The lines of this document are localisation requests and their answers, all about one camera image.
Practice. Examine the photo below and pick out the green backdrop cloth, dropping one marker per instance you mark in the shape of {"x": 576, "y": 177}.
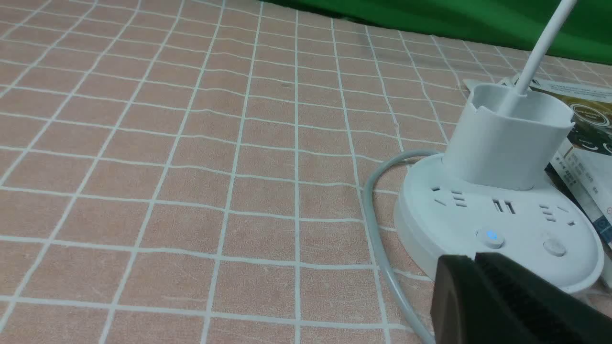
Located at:
{"x": 586, "y": 35}

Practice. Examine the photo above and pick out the white desk lamp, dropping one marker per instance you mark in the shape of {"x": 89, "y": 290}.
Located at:
{"x": 488, "y": 192}

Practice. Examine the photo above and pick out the pink checkered tablecloth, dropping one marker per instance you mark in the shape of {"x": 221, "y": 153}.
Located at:
{"x": 190, "y": 171}

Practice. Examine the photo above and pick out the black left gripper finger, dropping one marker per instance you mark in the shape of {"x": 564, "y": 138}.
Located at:
{"x": 494, "y": 300}

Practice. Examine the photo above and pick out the top autonomous driving book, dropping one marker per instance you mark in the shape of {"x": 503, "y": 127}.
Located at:
{"x": 585, "y": 143}

